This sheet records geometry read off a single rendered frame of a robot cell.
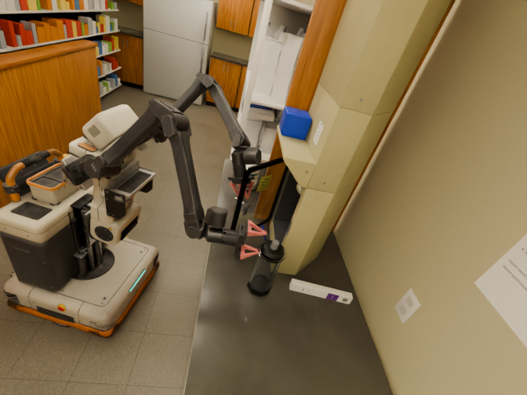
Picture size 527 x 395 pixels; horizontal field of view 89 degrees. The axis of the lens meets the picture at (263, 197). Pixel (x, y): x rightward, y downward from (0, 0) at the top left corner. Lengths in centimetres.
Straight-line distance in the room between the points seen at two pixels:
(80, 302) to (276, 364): 128
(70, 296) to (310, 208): 151
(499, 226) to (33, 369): 222
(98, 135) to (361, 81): 105
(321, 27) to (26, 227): 158
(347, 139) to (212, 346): 82
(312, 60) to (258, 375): 116
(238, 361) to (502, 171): 97
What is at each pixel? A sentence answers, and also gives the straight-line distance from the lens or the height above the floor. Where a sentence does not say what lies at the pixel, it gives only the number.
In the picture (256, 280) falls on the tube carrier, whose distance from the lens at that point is 113.
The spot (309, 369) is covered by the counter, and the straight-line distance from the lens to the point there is 111.
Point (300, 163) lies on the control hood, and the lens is 93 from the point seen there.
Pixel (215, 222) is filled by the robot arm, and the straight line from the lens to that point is 95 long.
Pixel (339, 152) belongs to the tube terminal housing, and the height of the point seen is 157.
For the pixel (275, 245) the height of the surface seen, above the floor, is 120.
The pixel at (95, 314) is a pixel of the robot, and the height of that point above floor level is 26.
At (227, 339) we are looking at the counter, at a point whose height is 94.
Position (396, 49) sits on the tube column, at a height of 189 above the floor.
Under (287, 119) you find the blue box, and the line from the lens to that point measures 108.
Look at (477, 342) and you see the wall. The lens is 99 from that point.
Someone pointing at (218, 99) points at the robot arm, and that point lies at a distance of 136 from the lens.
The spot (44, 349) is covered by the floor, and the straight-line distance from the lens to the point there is 221.
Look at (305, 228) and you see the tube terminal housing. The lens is 111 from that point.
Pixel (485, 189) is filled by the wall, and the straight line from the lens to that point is 100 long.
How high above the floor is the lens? 188
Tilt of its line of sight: 33 degrees down
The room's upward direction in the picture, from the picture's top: 17 degrees clockwise
